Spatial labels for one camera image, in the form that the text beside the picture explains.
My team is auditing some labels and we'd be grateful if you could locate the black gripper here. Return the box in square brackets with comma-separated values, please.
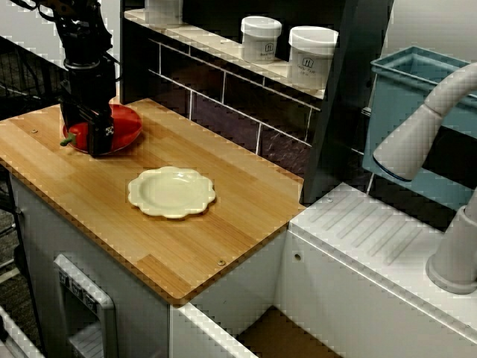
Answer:
[59, 66, 116, 157]

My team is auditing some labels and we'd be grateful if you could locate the red toy bell pepper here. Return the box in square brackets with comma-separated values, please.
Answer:
[60, 122, 90, 154]

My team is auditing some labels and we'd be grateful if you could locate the red round plate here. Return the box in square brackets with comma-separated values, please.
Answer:
[62, 104, 143, 154]

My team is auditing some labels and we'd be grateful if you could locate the cream scalloped plate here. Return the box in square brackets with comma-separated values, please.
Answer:
[127, 166, 217, 219]

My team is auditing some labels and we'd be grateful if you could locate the plain white plastic jar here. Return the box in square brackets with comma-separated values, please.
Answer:
[145, 0, 183, 29]

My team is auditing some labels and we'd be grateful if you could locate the dark tile backsplash panel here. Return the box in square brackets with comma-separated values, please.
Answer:
[148, 37, 323, 176]

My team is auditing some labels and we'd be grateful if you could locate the cream hutch shelf board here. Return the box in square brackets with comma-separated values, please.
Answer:
[124, 9, 327, 100]

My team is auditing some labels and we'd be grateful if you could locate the white dispenser door panel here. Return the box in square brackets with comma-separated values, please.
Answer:
[53, 253, 118, 358]

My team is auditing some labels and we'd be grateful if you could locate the white lidded jar with label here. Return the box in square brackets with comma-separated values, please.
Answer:
[240, 16, 282, 64]
[288, 25, 339, 90]

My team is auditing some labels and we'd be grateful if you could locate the white toy kitchen cabinet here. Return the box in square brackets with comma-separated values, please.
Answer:
[7, 173, 288, 358]

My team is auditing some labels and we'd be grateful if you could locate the teal plastic bin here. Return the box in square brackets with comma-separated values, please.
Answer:
[363, 45, 477, 212]

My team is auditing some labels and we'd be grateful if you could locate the white toy sink with drainboard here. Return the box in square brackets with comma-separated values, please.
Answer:
[169, 181, 477, 358]

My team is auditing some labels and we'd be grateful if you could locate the grey toy faucet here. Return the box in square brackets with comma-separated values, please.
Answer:
[372, 61, 477, 295]

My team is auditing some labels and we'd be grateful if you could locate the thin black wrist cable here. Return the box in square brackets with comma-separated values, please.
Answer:
[100, 51, 123, 84]

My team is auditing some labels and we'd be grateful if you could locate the aluminium frame rail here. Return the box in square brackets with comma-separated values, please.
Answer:
[0, 304, 45, 358]

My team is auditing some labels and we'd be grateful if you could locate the wide black hutch post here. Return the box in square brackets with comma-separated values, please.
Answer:
[300, 0, 396, 207]

